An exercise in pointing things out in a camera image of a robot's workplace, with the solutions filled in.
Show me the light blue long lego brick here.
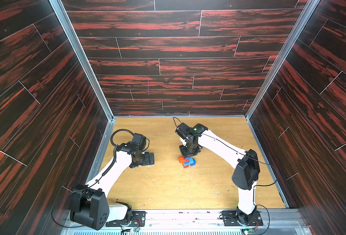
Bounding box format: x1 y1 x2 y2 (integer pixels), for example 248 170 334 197
183 158 191 165

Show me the red long lego brick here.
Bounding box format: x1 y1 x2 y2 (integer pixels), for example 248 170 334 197
178 156 188 163

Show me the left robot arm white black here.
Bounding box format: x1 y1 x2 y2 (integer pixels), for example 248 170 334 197
70 142 155 230

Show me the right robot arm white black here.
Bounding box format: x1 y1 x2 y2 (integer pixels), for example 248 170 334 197
175 123 260 216

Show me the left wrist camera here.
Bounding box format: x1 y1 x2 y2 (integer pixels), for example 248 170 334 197
131 133 146 150

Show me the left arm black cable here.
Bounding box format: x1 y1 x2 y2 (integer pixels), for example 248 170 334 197
101 129 135 178

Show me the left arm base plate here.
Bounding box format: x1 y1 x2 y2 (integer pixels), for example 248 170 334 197
105 210 146 228

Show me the aluminium front rail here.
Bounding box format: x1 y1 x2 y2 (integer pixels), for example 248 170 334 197
61 209 312 235

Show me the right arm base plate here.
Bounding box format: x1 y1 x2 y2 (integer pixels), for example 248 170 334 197
219 209 263 227

